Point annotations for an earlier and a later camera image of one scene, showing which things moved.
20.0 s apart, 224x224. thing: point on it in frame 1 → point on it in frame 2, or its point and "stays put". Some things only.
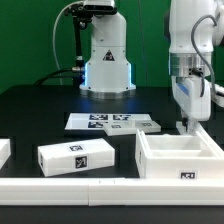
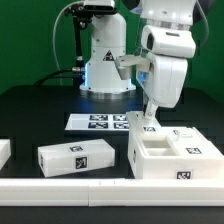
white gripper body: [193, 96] → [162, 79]
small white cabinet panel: [192, 127] → [188, 142]
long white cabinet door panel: [130, 127] → [134, 119]
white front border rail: [106, 192] stays put
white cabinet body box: [177, 156] stays put
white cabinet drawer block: [73, 156] stays put
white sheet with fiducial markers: [97, 120] stays put
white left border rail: [5, 150] stays put
